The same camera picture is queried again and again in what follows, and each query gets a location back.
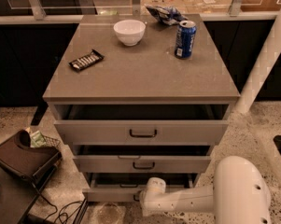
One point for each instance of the blue chip bag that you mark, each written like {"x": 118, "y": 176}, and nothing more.
{"x": 166, "y": 15}

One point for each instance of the white bowl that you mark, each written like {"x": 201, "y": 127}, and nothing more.
{"x": 129, "y": 32}

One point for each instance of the white diagonal post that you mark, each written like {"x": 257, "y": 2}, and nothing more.
{"x": 264, "y": 64}

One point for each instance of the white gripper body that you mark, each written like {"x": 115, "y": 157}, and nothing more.
{"x": 153, "y": 190}

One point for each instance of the black snack bar wrapper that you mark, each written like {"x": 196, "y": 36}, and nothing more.
{"x": 87, "y": 60}

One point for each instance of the grey top drawer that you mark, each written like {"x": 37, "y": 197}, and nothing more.
{"x": 142, "y": 125}

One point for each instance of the wire basket with green packet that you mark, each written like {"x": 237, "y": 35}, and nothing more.
{"x": 38, "y": 139}

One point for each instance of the grey drawer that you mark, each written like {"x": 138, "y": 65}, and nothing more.
{"x": 142, "y": 125}
{"x": 120, "y": 187}
{"x": 142, "y": 159}

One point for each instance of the blue soda can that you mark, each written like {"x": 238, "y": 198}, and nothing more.
{"x": 185, "y": 35}

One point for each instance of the grey bottom drawer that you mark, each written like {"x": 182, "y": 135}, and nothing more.
{"x": 120, "y": 187}

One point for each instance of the grey drawer cabinet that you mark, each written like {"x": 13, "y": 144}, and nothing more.
{"x": 147, "y": 73}

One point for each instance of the grey middle drawer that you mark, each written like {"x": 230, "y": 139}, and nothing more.
{"x": 142, "y": 159}

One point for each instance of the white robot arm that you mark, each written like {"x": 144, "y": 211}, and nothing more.
{"x": 238, "y": 195}

